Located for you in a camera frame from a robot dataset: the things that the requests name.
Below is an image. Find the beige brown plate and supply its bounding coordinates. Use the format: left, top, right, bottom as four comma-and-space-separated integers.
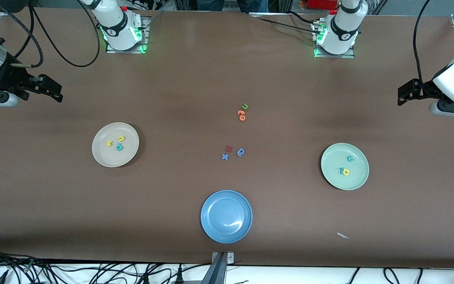
91, 122, 140, 168

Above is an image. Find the light green plate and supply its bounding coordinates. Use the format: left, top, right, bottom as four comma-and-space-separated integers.
320, 143, 370, 191

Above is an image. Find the red box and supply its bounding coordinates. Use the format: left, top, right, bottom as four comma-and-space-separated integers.
307, 0, 339, 11

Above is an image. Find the person in blue jeans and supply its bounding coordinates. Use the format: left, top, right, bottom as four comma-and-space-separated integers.
197, 0, 269, 13

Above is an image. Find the blue plate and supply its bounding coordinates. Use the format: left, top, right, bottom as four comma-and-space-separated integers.
200, 190, 253, 244

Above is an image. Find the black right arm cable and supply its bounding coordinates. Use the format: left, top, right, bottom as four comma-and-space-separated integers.
0, 0, 100, 69

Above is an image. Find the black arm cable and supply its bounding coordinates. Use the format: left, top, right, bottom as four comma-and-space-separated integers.
413, 0, 434, 85
0, 0, 100, 69

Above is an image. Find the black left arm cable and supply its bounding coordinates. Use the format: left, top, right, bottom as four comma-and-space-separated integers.
413, 0, 434, 85

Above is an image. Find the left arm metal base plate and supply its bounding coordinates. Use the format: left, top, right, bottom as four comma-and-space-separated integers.
312, 20, 355, 59

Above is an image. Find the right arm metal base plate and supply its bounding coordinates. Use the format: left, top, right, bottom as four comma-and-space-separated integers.
106, 16, 151, 54

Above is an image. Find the black base power cable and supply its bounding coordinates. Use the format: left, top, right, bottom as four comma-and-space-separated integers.
251, 11, 319, 31

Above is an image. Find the thin black looped cable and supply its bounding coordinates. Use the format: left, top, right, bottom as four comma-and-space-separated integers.
383, 267, 401, 284

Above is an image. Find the metal table clamp bracket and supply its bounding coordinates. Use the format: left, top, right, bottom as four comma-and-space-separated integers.
210, 252, 234, 284

